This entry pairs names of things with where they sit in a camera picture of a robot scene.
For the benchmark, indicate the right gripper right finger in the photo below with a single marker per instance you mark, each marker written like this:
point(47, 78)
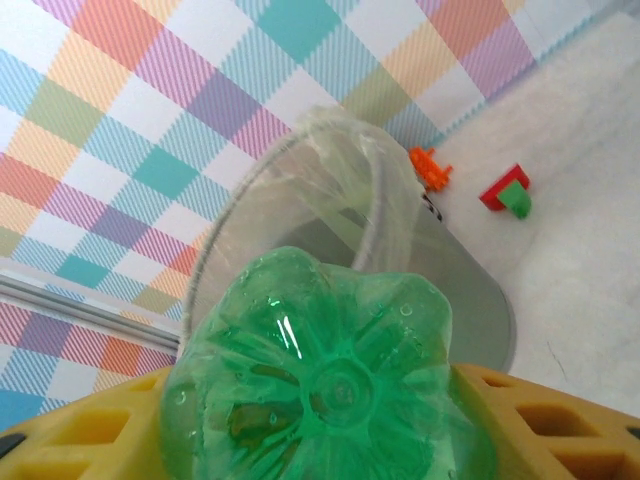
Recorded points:
point(550, 440)

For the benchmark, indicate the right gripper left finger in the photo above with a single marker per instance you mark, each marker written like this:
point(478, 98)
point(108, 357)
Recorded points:
point(75, 440)

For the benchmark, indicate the green soda bottle orange cap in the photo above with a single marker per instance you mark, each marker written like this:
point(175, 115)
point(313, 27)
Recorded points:
point(325, 380)

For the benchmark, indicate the grey round waste bin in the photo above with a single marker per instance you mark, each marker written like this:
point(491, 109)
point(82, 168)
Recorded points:
point(465, 300)

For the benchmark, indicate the red and green toy block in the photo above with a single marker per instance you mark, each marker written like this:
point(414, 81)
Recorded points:
point(505, 197)

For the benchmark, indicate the orange toy piece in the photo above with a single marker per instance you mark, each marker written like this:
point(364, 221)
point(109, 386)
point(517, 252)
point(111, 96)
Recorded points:
point(427, 167)

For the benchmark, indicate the aluminium frame post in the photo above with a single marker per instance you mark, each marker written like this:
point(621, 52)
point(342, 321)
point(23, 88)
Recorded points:
point(75, 310)

